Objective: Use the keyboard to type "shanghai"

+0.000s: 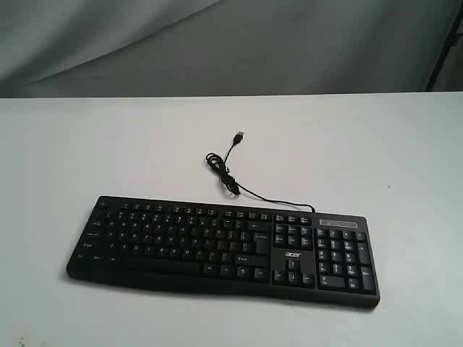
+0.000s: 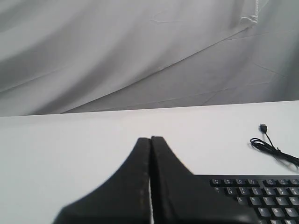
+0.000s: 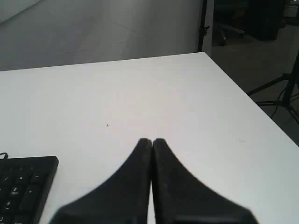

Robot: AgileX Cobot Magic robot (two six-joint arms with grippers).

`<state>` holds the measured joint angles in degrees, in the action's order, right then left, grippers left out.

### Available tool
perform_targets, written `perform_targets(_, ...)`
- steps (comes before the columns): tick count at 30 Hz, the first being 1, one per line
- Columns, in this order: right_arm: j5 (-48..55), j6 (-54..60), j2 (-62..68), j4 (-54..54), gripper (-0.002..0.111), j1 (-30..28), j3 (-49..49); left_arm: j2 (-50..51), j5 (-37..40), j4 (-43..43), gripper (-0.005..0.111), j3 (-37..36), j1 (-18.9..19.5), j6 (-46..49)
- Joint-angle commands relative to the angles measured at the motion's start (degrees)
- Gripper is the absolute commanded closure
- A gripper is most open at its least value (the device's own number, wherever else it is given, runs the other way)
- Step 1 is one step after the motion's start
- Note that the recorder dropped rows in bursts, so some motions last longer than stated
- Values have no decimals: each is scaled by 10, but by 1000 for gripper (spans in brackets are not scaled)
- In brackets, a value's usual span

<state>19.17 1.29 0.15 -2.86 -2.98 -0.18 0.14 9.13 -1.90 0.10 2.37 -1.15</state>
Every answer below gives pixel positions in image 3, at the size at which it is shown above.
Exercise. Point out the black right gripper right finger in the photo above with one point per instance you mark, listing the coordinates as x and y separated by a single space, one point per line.
180 198

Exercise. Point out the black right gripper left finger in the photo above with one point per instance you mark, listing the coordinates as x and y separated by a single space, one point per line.
122 199

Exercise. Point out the black acer keyboard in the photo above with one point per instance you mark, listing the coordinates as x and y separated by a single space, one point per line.
24 187

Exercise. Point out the black tripod stand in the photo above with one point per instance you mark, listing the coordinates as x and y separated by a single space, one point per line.
285 97

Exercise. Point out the black vertical pole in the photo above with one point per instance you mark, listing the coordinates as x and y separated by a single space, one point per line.
202 28

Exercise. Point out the black office chair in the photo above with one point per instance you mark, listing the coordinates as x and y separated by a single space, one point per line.
229 18

